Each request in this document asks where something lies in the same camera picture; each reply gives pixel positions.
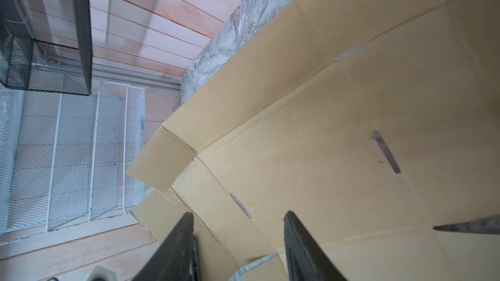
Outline white wire mesh shelf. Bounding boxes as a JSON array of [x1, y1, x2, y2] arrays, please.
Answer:
[[1, 83, 146, 233]]

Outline brown cardboard box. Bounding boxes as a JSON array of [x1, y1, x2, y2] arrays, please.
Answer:
[[128, 0, 499, 280]]

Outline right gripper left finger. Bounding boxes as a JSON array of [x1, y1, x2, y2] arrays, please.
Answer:
[[134, 212, 201, 281]]

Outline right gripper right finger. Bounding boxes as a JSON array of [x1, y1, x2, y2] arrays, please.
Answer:
[[284, 211, 347, 281]]

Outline black wire mesh basket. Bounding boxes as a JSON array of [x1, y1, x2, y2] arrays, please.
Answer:
[[1, 0, 92, 96]]

